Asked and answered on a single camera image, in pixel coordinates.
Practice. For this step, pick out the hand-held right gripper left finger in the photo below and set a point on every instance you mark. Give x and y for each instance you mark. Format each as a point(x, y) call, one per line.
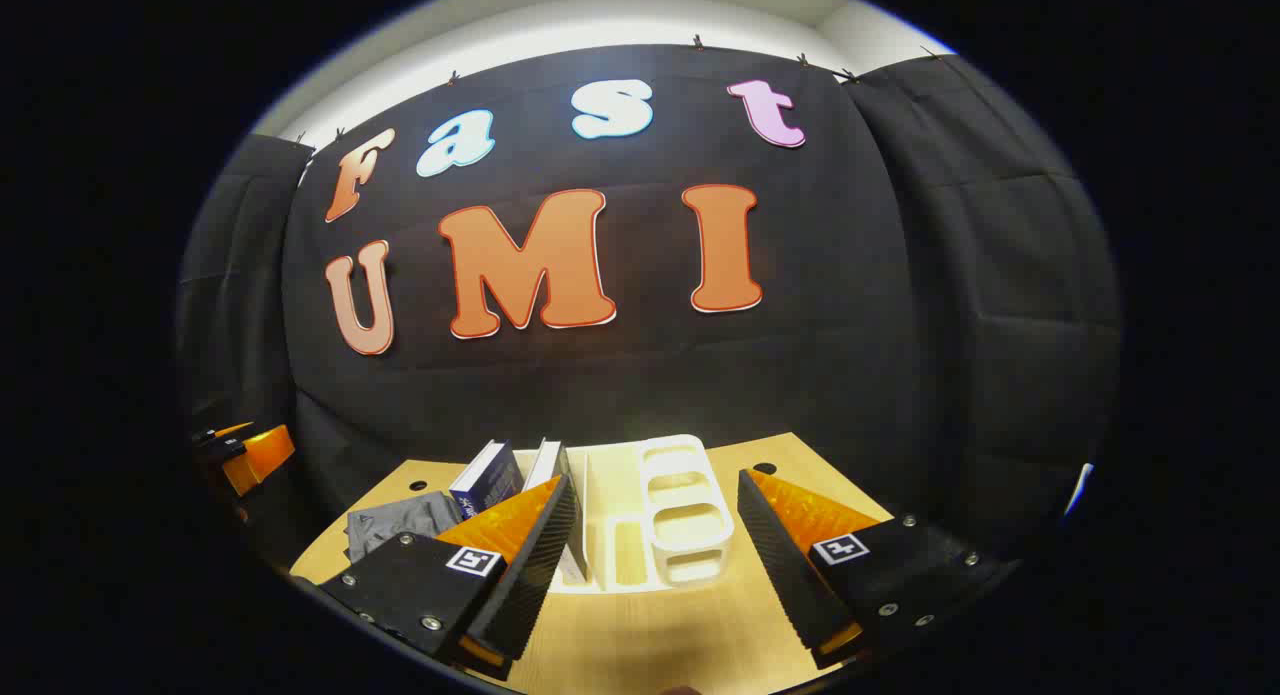
point(535, 565)

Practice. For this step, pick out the black backdrop cloth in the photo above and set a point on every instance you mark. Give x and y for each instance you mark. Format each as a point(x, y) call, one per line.
point(850, 325)

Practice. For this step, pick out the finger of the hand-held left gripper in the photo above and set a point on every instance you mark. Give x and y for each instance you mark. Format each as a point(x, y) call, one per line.
point(262, 455)

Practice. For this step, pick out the white bookshelf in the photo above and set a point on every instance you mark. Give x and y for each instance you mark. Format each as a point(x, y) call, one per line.
point(685, 525)

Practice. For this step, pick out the black and white book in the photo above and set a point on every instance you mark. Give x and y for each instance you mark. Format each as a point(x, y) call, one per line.
point(548, 463)

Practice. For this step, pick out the grey schoolbag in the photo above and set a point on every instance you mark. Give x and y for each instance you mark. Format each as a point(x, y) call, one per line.
point(400, 520)

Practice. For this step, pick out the blue book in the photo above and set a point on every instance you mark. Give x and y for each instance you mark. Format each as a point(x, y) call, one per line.
point(490, 485)

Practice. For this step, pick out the white side panel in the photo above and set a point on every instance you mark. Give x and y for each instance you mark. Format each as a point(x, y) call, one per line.
point(1080, 487)

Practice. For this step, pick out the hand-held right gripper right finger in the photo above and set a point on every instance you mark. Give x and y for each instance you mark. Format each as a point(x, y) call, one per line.
point(780, 565)

